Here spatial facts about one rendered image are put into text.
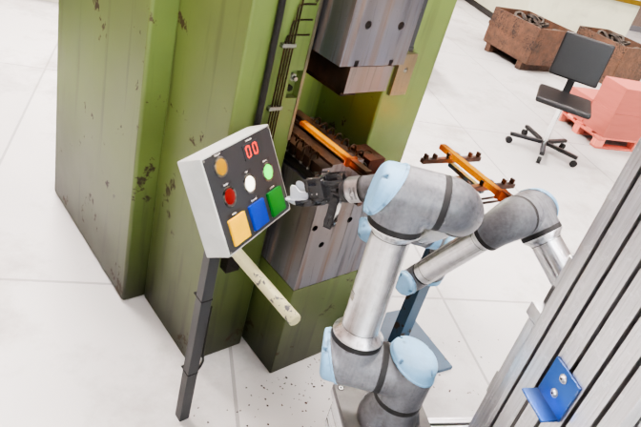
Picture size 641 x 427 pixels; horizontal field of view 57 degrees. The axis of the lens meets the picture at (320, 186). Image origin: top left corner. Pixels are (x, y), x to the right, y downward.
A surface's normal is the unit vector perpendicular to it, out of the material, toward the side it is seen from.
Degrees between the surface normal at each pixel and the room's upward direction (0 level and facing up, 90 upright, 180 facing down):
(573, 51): 82
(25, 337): 0
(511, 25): 90
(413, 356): 7
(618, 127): 90
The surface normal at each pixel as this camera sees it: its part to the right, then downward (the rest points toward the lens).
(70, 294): 0.23, -0.84
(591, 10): 0.20, 0.54
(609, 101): -0.94, -0.07
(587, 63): -0.34, 0.26
